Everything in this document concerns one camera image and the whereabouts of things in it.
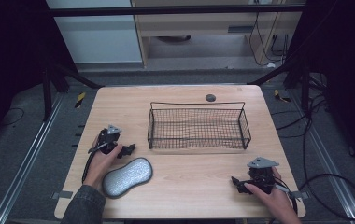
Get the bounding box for black metal stand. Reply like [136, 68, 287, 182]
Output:
[247, 57, 313, 117]
[40, 60, 106, 123]

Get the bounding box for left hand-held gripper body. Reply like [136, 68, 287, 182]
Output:
[87, 124, 123, 156]

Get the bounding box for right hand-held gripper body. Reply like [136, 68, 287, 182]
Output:
[247, 156, 291, 195]

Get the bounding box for thin black floor cable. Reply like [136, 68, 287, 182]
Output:
[0, 107, 25, 129]

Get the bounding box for white cabinet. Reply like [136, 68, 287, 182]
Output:
[45, 0, 143, 65]

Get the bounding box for black horizontal frame bar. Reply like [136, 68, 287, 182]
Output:
[46, 5, 306, 18]

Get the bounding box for black cables under desk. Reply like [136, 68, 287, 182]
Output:
[248, 0, 291, 67]

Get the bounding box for black wire mesh basket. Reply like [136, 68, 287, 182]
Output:
[147, 101, 252, 150]

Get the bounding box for grey tape strip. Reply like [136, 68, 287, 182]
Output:
[291, 190, 310, 200]
[51, 190, 74, 200]

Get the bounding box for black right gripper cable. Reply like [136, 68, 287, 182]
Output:
[289, 191, 300, 216]

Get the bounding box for yellow and black tape marker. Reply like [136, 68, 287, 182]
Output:
[74, 91, 87, 109]
[273, 89, 291, 104]

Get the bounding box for aluminium floor rail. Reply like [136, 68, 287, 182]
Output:
[289, 90, 355, 224]
[0, 92, 65, 224]

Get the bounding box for person's left hand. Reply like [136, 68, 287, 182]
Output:
[83, 136, 123, 190]

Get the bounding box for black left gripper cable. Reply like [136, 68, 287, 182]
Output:
[81, 150, 96, 185]

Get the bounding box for long black looped floor cable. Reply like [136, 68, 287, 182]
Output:
[296, 92, 355, 222]

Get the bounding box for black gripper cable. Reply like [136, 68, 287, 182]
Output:
[81, 150, 96, 185]
[289, 191, 300, 216]

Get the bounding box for person's right hand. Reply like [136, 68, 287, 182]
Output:
[243, 166, 300, 218]

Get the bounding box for grey peanut-shaped scrubbing sponge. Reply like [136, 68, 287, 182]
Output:
[101, 157, 154, 200]

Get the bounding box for dark curtain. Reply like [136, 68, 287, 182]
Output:
[0, 0, 77, 153]
[286, 0, 355, 174]

